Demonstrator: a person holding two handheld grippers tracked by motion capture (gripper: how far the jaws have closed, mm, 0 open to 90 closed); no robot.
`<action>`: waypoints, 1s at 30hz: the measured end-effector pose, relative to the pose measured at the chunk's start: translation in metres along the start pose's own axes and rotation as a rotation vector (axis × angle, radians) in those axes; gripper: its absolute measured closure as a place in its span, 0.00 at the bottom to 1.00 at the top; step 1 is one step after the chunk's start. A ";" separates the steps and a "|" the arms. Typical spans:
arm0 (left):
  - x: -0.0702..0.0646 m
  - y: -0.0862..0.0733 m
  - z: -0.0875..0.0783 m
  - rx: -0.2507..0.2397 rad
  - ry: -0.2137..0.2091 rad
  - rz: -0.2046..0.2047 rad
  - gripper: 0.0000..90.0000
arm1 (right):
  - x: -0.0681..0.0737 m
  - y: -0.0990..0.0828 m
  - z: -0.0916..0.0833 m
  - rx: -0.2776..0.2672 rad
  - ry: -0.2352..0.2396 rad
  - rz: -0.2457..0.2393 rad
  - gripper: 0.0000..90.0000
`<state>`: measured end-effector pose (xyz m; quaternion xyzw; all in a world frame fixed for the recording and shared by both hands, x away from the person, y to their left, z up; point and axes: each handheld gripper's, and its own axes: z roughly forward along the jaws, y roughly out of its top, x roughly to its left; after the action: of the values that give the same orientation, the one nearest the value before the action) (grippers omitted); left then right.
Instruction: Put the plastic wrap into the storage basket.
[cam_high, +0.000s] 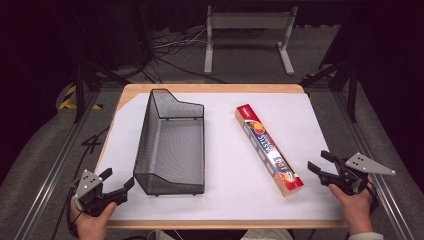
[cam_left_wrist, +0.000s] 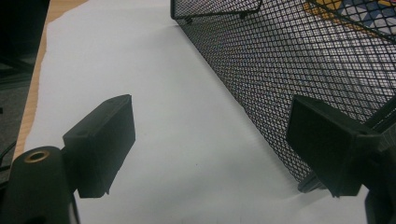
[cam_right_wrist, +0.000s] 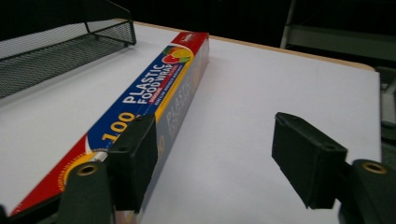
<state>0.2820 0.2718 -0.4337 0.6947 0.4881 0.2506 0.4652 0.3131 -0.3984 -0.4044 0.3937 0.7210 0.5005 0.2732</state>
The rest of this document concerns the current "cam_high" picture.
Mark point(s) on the black tripod stand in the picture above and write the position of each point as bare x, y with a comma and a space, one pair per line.
351, 86
79, 86

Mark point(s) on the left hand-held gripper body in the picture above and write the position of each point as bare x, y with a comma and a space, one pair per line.
87, 186

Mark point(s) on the aluminium floor rail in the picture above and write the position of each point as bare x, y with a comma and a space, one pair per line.
58, 166
370, 163

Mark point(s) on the person's right hand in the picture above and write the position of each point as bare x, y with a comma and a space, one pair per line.
355, 210

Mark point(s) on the white metal stand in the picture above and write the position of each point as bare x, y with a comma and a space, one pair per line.
248, 20

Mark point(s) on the yellow black striped tape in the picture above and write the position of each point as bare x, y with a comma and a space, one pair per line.
68, 100

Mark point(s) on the long red printed wrap box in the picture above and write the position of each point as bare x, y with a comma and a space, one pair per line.
266, 146

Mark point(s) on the person's left hand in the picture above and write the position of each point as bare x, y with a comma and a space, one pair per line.
91, 223

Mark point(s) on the white paper sheet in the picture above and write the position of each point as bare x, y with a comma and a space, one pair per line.
226, 156

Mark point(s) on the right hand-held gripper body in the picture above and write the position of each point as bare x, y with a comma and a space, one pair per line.
353, 175

